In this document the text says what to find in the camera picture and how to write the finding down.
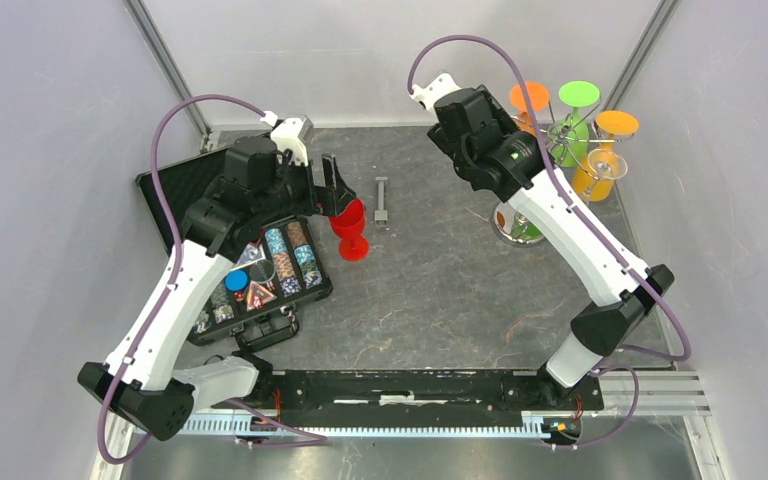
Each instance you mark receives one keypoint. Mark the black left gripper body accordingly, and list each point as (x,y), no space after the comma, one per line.
(295,189)

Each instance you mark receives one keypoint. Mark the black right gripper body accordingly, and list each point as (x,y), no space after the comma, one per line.
(505,121)

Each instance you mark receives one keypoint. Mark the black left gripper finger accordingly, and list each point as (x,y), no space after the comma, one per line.
(333,202)
(334,183)

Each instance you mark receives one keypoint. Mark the red plastic wine glass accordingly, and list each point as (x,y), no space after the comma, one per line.
(349,228)

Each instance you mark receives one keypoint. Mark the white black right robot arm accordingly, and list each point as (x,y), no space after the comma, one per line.
(490,152)

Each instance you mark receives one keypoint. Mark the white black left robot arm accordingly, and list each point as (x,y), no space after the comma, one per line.
(138,380)

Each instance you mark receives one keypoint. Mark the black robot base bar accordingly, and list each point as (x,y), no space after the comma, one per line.
(417,398)

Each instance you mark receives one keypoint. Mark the green plastic wine glass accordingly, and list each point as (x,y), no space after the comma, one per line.
(576,112)

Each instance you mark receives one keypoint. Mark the yellow plastic wine glass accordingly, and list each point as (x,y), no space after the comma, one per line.
(610,127)

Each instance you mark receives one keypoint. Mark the grey toy column piece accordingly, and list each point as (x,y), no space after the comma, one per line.
(380,212)

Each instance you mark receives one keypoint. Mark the playing card deck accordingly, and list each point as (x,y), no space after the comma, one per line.
(251,254)

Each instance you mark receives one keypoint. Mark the black poker chip case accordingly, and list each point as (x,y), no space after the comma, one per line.
(223,201)

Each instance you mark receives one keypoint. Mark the orange poker chip row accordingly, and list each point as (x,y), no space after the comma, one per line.
(281,242)

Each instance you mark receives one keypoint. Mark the blue poker chip row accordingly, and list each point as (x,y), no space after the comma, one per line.
(306,259)

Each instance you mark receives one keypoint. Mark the clear round dealer button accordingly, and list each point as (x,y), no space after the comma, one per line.
(262,271)

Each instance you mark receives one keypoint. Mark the blue round chip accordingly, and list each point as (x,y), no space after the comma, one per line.
(236,280)

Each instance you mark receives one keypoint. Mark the triangular red dice holder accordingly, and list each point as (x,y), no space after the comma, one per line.
(257,296)

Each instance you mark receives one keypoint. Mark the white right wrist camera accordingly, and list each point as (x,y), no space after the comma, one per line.
(442,85)

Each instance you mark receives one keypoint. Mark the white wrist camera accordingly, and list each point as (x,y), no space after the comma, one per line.
(292,135)
(442,85)

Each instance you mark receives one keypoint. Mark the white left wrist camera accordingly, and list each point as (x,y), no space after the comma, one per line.
(292,135)

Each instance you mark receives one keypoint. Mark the chrome wire glass rack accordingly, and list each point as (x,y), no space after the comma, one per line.
(513,228)

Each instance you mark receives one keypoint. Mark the aluminium frame rail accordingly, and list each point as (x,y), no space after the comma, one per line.
(151,34)

